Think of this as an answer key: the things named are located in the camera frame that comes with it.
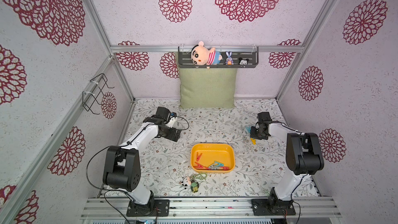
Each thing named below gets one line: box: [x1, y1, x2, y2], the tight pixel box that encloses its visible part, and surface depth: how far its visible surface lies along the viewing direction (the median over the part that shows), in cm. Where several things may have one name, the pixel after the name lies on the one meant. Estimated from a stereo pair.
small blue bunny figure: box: [224, 50, 235, 66], surface depth 93 cm
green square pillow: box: [178, 67, 238, 109], surface depth 103 cm
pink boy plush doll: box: [190, 40, 223, 69], surface depth 87 cm
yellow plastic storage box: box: [190, 143, 236, 174], surface depth 92 cm
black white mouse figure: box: [238, 57, 250, 65], surface depth 94 cm
